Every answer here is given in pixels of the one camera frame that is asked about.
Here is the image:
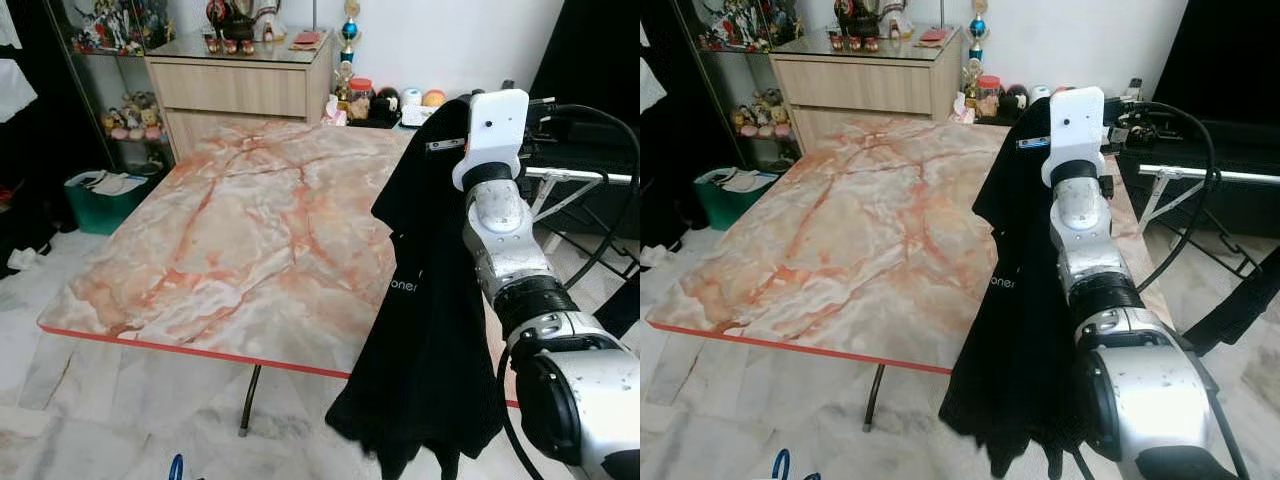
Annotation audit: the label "white figurine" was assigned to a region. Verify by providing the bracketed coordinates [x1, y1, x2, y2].
[250, 0, 286, 43]
[880, 0, 913, 41]

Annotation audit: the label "black t-shirt with green logo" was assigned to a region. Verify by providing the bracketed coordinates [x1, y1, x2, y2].
[325, 95, 521, 480]
[938, 95, 1101, 480]

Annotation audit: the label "marble pattern folding table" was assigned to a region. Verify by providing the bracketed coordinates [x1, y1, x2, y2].
[645, 118, 1176, 431]
[38, 120, 521, 436]

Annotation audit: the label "green plastic bin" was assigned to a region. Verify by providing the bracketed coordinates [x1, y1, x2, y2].
[65, 170, 151, 236]
[693, 167, 776, 231]

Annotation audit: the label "gold trophy with blue ball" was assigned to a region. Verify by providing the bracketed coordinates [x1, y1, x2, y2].
[962, 0, 991, 96]
[335, 0, 363, 101]

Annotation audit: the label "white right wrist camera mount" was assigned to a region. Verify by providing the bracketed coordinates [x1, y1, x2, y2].
[452, 88, 531, 193]
[1040, 86, 1107, 189]

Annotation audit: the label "silver metal clothes rack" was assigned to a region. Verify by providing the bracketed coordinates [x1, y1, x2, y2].
[1137, 162, 1280, 279]
[525, 165, 641, 281]

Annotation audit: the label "black electronic gadgets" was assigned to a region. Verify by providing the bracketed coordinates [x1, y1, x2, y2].
[1105, 80, 1161, 151]
[520, 95, 573, 143]

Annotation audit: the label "jar with red lid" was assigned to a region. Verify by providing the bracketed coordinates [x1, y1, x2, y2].
[975, 75, 1003, 119]
[347, 77, 376, 121]

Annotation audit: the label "white hanging garment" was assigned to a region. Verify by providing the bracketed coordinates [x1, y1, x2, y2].
[0, 0, 37, 123]
[640, 20, 667, 113]

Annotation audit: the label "dark figurine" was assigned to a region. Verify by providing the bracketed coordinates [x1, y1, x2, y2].
[833, 0, 886, 53]
[205, 0, 256, 56]

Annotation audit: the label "beige wooden cabinet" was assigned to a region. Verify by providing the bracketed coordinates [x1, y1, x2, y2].
[768, 28, 963, 156]
[145, 30, 336, 161]

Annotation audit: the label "small plush toys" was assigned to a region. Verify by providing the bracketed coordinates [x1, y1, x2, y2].
[730, 90, 793, 136]
[100, 92, 166, 141]

